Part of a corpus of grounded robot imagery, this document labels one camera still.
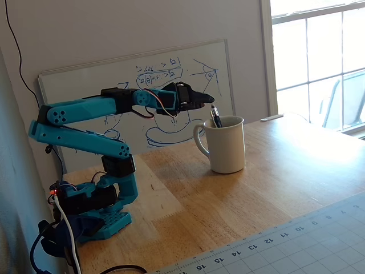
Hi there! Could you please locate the white ceramic mug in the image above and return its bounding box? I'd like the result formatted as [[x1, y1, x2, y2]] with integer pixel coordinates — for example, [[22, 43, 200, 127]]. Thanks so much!
[[193, 115, 246, 175]]

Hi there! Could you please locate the grey gridded cutting mat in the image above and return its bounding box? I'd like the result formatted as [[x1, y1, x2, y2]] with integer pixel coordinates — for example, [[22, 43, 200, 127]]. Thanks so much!
[[153, 192, 365, 274]]

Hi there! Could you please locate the blue cable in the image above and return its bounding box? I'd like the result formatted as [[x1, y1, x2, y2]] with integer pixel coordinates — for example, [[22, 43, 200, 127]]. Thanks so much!
[[29, 227, 48, 274]]

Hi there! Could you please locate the outdoor chair behind window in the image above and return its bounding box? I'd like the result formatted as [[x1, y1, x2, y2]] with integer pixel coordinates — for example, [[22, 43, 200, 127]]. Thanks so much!
[[318, 69, 365, 132]]

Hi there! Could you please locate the white cable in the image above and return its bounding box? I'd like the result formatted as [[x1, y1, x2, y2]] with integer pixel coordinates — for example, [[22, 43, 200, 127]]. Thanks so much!
[[53, 196, 83, 274]]

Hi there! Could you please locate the dark pen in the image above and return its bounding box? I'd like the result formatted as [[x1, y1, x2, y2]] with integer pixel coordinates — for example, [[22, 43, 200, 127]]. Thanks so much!
[[210, 104, 224, 128]]

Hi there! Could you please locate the white window frame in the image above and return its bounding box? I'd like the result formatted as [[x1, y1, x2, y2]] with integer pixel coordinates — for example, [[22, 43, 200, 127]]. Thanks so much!
[[258, 0, 365, 141]]

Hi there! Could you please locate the red white black servo wire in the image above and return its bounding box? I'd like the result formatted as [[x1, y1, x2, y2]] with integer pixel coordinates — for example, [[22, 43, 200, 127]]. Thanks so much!
[[133, 87, 179, 120]]

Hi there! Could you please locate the teal gripper with motor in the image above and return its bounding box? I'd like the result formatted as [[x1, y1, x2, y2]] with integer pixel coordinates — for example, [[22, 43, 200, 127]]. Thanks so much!
[[155, 82, 216, 112]]

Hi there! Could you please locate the whiteboard with blue drawings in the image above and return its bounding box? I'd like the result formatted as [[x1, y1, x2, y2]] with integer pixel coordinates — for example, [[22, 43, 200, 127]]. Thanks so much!
[[38, 39, 236, 175]]

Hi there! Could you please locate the dark blue clamp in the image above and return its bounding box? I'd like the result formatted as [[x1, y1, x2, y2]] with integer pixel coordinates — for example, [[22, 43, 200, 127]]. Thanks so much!
[[38, 214, 105, 258]]

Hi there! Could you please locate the thin black wall cable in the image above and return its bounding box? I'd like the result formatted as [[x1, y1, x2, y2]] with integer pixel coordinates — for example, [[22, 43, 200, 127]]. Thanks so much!
[[5, 0, 65, 175]]

